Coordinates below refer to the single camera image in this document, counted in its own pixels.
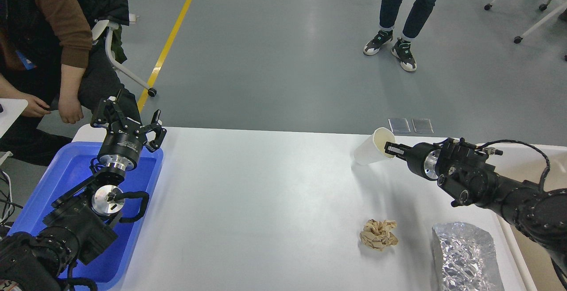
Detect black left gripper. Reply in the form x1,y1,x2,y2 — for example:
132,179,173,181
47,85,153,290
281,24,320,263
90,91,167,170

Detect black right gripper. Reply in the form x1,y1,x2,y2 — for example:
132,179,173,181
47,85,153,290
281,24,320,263
384,143,441,181

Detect white paper cup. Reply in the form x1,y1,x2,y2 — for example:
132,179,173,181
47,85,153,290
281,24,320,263
353,127,396,165

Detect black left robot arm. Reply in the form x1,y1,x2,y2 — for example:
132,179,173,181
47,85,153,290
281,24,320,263
1,94,167,291

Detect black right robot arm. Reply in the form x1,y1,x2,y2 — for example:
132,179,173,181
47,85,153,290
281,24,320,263
381,138,567,285

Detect left floor plate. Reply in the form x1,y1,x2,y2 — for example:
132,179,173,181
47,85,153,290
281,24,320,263
388,118,411,134

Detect floor plate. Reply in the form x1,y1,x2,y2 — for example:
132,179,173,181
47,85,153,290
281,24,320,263
412,119,434,134
388,118,411,134

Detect right floor plate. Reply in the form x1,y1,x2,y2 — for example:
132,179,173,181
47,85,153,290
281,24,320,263
412,119,434,134

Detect crumpled brown paper ball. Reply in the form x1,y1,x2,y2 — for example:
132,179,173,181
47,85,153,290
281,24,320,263
360,219,399,251

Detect white rolling chair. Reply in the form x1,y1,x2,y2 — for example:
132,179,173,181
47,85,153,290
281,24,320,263
91,19,157,97

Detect seated person brown sweater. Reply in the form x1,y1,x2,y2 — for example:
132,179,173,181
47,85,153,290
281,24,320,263
1,0,140,166

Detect white side table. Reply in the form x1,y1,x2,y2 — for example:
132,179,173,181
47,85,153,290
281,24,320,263
0,98,28,137

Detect beige plastic bin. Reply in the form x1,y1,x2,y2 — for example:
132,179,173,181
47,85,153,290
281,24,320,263
487,143,567,291

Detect silver foil bag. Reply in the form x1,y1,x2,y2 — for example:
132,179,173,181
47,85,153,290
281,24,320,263
431,222,504,291

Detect blue plastic bin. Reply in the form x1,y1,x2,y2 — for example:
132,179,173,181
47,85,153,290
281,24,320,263
1,142,163,291

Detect standing person dark jeans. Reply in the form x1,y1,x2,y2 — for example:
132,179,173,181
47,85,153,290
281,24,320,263
363,0,454,72

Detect white rolling stand legs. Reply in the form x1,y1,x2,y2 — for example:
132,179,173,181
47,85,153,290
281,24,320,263
483,0,566,45

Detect black cables at left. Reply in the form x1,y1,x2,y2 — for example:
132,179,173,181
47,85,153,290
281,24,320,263
0,169,23,234

